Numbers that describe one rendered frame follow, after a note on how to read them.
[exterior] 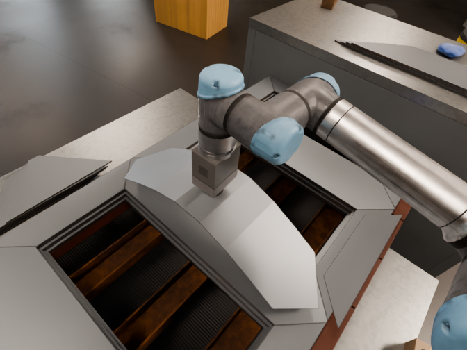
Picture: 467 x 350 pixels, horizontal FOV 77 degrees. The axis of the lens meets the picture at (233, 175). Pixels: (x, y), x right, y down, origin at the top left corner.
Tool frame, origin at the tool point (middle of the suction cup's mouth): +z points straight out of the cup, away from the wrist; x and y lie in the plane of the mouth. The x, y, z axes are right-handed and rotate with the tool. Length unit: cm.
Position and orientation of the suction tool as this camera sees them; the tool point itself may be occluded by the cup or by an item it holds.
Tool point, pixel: (214, 192)
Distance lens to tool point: 71.1
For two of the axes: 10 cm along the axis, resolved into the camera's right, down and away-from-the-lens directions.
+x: 7.9, 5.1, -3.5
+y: -6.1, 5.6, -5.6
